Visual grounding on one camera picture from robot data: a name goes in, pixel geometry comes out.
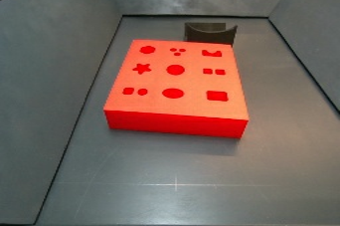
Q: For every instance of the red shape-sorting board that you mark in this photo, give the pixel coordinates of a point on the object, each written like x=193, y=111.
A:
x=179, y=87

